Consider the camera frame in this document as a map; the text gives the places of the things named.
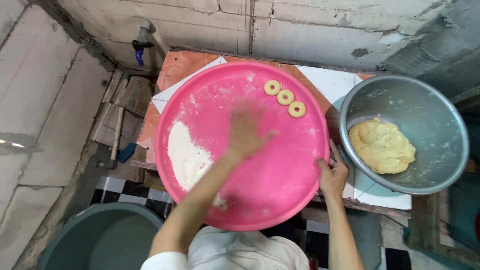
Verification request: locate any blue plastic piece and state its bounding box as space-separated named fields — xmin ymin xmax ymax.
xmin=116 ymin=142 xmax=138 ymax=164

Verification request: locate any large metal bowl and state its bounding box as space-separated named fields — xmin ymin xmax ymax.
xmin=338 ymin=74 xmax=470 ymax=195

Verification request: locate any ring-shaped dough piece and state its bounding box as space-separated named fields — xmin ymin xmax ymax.
xmin=288 ymin=101 xmax=307 ymax=119
xmin=263 ymin=79 xmax=281 ymax=97
xmin=277 ymin=89 xmax=295 ymax=106

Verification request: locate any yellow dough lump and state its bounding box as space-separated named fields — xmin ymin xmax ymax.
xmin=349 ymin=118 xmax=416 ymax=175

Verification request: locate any water tap with blue handle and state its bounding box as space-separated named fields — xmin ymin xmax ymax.
xmin=131 ymin=19 xmax=157 ymax=67

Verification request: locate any pile of white flour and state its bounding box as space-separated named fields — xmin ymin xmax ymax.
xmin=167 ymin=121 xmax=214 ymax=192

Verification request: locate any person's right hand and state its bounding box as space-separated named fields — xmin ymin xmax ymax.
xmin=317 ymin=139 xmax=350 ymax=200

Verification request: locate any wooden-handled tool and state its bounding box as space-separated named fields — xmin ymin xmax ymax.
xmin=97 ymin=106 xmax=125 ymax=170

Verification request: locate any large pink round tray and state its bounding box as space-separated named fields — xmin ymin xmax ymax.
xmin=154 ymin=62 xmax=331 ymax=232

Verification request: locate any grey plastic bucket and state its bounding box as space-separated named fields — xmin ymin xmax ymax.
xmin=37 ymin=202 xmax=165 ymax=270

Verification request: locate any person's white shirt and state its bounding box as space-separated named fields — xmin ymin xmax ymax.
xmin=140 ymin=226 xmax=311 ymax=270

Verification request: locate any person's left hand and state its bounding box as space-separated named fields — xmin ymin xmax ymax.
xmin=226 ymin=104 xmax=280 ymax=161

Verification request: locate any stack of wooden planks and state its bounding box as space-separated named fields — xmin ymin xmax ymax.
xmin=90 ymin=69 xmax=154 ymax=151

